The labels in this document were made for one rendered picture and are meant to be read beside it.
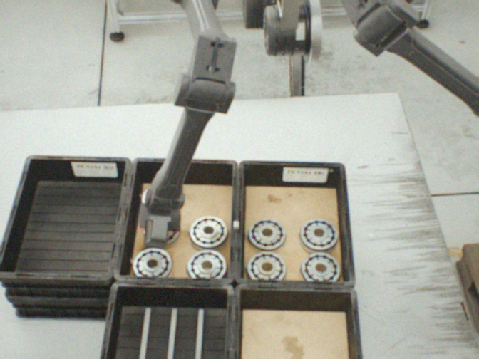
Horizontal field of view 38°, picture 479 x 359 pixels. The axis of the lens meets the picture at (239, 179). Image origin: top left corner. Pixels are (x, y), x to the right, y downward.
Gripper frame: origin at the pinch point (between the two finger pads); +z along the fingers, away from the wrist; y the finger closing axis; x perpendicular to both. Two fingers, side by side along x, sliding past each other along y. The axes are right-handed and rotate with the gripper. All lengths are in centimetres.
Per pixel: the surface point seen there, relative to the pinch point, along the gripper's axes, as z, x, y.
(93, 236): 6.4, -2.4, -18.9
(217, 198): 8.7, 11.1, 14.9
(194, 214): 7.2, 5.7, 8.8
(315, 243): -1.2, -3.7, 41.6
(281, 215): 5.6, 6.0, 33.3
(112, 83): 134, 110, -38
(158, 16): 132, 149, -17
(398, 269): 13, -7, 68
